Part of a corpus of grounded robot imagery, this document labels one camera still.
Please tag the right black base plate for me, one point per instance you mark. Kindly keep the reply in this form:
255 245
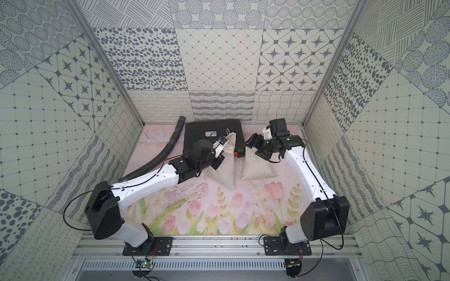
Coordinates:
274 246

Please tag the left small circuit board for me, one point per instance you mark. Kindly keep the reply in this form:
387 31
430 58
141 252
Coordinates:
144 264

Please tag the black plastic tool case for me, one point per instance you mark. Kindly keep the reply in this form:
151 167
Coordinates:
212 130

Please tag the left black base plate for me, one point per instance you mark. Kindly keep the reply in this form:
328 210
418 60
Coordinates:
158 246

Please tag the pink floral table mat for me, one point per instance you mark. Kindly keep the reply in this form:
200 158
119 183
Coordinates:
201 206

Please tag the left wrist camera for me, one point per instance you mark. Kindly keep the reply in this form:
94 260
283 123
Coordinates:
219 146

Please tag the right small circuit board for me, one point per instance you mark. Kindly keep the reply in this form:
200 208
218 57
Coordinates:
293 267

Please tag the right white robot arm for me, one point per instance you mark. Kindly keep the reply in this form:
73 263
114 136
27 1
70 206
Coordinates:
323 213

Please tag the aluminium mounting rail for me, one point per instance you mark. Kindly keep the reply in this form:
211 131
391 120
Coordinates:
223 246

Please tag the tall white cloth soil bag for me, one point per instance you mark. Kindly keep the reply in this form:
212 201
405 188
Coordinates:
224 175

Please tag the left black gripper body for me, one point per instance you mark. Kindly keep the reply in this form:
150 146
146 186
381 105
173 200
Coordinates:
216 161

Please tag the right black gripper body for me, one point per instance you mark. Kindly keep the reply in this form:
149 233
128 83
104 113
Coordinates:
263 147

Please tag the small white cloth soil bag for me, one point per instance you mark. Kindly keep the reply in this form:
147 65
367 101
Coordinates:
256 168

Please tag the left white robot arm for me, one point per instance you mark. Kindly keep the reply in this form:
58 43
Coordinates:
106 203

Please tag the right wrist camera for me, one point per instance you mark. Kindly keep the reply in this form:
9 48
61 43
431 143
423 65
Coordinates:
266 132

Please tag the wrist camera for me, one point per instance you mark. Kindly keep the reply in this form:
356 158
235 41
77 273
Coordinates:
219 146
266 132

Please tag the small circuit board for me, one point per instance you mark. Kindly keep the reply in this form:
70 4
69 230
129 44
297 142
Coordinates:
144 264
293 267

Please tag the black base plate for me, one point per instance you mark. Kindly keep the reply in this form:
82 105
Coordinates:
274 246
158 246

